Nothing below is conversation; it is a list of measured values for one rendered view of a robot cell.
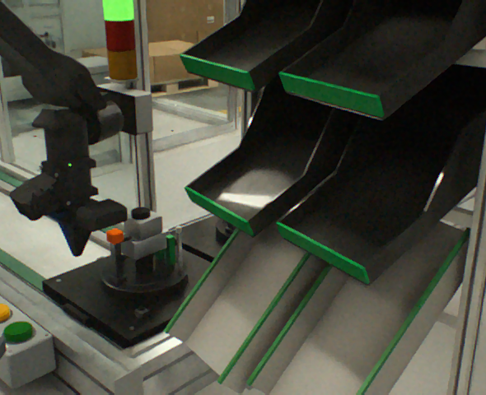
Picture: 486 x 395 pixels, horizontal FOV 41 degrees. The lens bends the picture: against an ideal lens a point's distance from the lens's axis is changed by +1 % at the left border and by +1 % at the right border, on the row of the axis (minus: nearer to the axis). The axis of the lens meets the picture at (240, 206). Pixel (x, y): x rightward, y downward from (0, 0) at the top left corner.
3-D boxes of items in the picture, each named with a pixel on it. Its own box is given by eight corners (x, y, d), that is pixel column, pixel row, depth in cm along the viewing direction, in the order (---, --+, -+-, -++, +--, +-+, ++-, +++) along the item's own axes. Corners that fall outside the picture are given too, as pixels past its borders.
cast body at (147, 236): (135, 261, 101) (132, 220, 98) (118, 252, 104) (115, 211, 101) (176, 243, 106) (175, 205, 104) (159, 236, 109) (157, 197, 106)
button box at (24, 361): (13, 391, 91) (7, 354, 89) (-50, 332, 105) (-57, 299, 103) (58, 369, 96) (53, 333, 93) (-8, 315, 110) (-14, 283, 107)
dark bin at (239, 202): (253, 239, 71) (229, 187, 66) (191, 202, 81) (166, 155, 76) (421, 100, 80) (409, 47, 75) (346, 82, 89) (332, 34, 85)
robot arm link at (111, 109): (76, 74, 82) (125, 61, 93) (24, 70, 85) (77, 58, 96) (83, 160, 87) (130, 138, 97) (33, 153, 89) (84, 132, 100)
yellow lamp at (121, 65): (119, 81, 112) (118, 52, 110) (103, 76, 115) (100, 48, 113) (143, 77, 115) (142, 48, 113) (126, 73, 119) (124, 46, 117)
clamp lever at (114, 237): (115, 279, 100) (112, 234, 98) (108, 275, 102) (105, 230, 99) (134, 271, 103) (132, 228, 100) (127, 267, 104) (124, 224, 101)
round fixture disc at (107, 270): (136, 312, 97) (135, 300, 96) (84, 281, 106) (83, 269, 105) (205, 280, 106) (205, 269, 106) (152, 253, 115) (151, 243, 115)
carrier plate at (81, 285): (129, 351, 91) (128, 338, 91) (42, 291, 107) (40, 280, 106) (248, 290, 107) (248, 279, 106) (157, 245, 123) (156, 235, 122)
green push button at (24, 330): (13, 350, 91) (11, 339, 90) (-1, 340, 94) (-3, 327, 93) (39, 339, 94) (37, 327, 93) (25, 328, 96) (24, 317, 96)
